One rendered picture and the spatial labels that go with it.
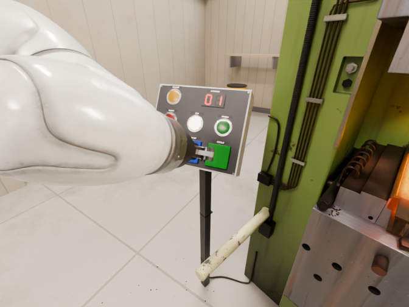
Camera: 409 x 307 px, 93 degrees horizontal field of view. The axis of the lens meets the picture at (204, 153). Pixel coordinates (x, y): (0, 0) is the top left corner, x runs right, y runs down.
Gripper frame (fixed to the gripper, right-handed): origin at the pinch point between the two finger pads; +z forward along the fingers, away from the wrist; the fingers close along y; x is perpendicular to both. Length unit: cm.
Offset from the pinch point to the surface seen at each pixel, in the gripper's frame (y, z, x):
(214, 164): -0.3, 12.4, -2.7
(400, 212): 42.9, 3.2, -4.4
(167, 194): -77, 131, -48
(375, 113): 53, 49, 29
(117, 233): -89, 82, -76
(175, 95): -19.1, 12.8, 18.2
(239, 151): 6.7, 13.2, 2.5
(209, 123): -4.9, 13.1, 10.0
